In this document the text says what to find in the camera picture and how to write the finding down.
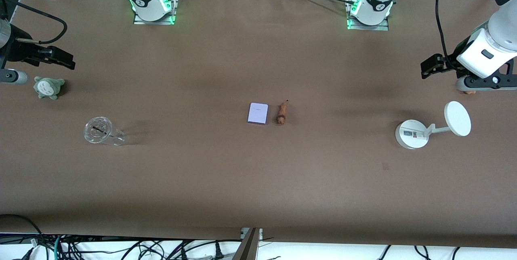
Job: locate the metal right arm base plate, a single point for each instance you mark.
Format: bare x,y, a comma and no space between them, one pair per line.
161,20

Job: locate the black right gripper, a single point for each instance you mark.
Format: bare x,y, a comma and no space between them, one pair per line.
17,50

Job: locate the white round desk lamp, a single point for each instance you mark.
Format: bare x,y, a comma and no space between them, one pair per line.
412,135

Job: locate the brown hamster plush with tag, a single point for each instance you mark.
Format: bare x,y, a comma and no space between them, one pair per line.
469,92

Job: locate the lavender small card box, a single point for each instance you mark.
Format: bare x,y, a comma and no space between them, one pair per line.
257,114

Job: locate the aluminium profile beam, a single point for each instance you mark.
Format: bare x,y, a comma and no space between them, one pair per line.
247,248

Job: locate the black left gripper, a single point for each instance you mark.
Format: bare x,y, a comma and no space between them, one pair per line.
450,60

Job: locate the brown table cover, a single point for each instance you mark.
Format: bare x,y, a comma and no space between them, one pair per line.
258,179

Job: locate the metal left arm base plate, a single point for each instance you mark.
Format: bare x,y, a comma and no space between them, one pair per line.
365,28

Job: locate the grey green plush toy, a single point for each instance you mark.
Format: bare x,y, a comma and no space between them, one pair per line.
48,87

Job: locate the black power plug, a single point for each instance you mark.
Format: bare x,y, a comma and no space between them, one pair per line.
219,252

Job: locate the clear glass cup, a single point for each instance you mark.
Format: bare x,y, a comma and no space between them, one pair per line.
97,131

